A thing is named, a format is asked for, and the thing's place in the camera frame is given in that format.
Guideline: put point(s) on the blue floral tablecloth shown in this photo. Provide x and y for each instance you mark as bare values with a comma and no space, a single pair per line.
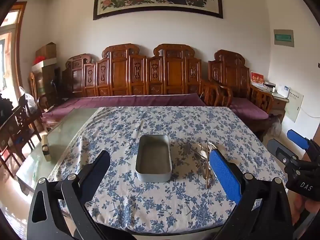
120,135

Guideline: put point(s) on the carved wooden sofa bench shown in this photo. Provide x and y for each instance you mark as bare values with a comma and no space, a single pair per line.
140,72

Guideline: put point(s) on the white wall panel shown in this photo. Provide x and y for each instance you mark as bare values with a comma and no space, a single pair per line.
294,106

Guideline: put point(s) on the cardboard box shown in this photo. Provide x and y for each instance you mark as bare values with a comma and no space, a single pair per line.
46,50

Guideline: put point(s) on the red card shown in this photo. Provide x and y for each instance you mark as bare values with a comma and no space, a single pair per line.
257,78

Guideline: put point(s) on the white box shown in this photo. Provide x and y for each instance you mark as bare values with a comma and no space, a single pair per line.
45,63

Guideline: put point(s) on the metal fork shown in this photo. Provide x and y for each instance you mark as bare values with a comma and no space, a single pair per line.
203,146

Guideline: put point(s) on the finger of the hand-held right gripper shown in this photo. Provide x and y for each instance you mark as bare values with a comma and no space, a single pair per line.
297,138
278,150

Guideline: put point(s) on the person's right hand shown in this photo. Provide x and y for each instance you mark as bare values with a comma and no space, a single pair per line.
306,208

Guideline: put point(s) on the white plastic bag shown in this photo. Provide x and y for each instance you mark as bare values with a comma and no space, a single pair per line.
28,102

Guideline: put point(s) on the stacked cardboard boxes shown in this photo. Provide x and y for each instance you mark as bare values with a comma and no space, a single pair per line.
51,85

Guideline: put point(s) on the carved wooden armchair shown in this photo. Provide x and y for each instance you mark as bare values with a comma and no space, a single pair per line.
232,75

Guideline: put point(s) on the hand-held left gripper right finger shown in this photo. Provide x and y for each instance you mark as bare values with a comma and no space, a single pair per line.
223,172

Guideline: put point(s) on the wooden dining chair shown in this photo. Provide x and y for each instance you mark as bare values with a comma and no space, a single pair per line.
17,130

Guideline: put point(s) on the green wall sign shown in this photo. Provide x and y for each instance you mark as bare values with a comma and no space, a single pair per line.
283,38

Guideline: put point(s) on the glass table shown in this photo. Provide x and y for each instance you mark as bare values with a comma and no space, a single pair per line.
65,127

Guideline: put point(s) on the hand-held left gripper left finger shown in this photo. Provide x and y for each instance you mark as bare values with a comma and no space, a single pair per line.
96,175

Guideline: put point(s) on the grey furry thing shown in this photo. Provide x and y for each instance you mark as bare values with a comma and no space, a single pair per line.
274,127

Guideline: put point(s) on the rectangular metal tin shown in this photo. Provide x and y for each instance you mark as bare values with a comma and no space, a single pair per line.
153,160

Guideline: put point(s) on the wooden door frame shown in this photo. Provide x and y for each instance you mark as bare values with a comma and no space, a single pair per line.
21,45

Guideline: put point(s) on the wooden side table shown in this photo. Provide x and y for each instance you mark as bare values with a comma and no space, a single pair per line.
279,103

